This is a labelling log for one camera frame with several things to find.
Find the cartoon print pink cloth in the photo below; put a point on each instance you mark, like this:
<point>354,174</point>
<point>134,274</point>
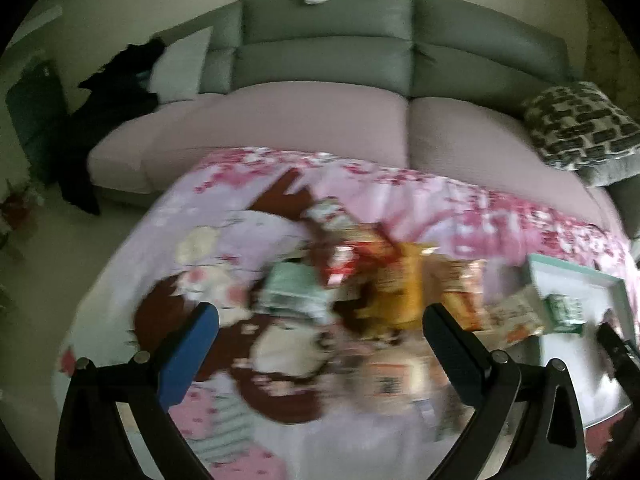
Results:
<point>268,402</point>

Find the black white patterned cushion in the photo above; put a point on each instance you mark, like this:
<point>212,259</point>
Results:
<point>577,126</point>

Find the black clothing on sofa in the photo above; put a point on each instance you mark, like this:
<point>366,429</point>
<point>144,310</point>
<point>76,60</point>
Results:
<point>118,93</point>

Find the grey cushion under patterned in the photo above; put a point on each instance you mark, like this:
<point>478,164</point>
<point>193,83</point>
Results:
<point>610,172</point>

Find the teal shallow box tray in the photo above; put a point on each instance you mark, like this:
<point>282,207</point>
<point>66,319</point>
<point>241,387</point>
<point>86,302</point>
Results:
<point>599,396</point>

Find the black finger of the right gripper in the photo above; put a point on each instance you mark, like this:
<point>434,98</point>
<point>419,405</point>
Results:
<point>624,361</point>

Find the light grey cushion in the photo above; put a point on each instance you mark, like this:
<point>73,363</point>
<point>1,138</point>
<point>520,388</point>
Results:
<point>176,76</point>

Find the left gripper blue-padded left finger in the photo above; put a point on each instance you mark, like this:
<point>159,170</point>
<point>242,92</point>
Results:
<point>183,352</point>

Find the mint green snack packet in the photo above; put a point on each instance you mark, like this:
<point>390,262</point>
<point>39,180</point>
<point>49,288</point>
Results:
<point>293,290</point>

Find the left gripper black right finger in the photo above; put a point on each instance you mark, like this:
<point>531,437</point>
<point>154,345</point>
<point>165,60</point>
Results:
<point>486,381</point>

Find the orange bread packet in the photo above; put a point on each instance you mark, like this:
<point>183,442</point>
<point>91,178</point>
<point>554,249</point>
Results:
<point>462,286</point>

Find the clear round bun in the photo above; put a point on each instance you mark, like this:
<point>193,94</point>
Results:
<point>395,381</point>

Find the green white biscuit packet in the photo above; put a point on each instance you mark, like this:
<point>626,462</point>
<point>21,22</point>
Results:
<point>566,314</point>

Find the white orange print packet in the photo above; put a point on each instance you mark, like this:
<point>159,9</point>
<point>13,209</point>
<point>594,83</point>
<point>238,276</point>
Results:
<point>516,318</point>

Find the grey and pink sofa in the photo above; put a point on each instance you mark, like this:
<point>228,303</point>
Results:
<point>432,85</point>

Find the yellow cake clear packet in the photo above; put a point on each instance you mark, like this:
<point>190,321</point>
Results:
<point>396,301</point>

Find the red crinkled snack packet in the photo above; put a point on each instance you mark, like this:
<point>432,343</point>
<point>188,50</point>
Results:
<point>343,246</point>

